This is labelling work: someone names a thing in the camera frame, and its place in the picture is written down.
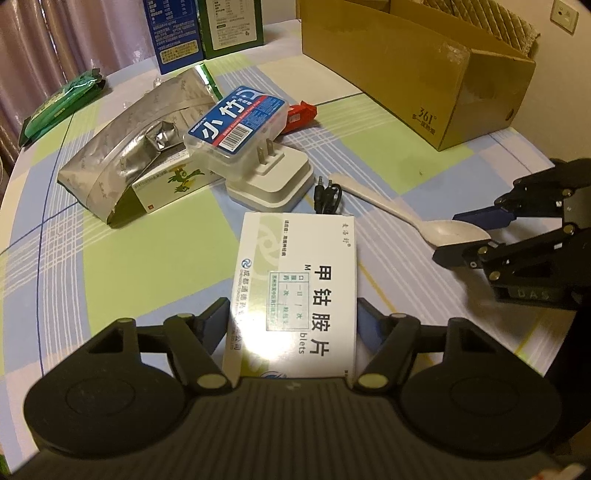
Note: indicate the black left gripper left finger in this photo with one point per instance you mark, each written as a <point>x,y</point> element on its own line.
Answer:
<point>192,339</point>

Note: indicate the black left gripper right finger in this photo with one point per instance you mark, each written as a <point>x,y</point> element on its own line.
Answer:
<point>392,341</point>

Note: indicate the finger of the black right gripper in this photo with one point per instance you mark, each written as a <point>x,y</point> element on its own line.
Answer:
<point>469,254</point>
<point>489,218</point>

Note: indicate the white medicine tablet box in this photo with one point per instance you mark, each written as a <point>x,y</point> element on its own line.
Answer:
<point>293,298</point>

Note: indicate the green white toothpaste box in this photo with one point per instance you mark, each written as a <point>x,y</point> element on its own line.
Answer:
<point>165,182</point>

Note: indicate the clear box blue label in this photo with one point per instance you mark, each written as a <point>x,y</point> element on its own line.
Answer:
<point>227,138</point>

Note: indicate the brown cardboard box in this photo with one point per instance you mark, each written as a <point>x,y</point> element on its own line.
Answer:
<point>447,79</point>

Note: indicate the checkered tablecloth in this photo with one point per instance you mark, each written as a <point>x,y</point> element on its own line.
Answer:
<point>65,275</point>

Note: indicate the white power adapter plug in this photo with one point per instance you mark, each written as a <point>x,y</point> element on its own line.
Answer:
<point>278,182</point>

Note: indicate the quilted beige chair cushion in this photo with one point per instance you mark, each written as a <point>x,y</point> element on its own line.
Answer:
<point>494,18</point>

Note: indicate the silver foil bag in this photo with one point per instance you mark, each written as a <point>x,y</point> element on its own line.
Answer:
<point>100,175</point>

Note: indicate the small red packet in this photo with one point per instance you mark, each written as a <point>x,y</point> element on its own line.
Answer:
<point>299,116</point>

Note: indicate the green snack packet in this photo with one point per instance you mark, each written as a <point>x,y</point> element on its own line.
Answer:
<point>69,99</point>

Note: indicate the tall green carton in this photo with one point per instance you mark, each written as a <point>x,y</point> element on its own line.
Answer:
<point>229,26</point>

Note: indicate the tall blue carton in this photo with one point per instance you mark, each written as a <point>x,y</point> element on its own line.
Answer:
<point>174,32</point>

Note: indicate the pink curtain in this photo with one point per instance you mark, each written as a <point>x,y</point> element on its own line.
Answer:
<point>45,44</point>

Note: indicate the white wall socket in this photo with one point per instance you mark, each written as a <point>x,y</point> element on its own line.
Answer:
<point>564,16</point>

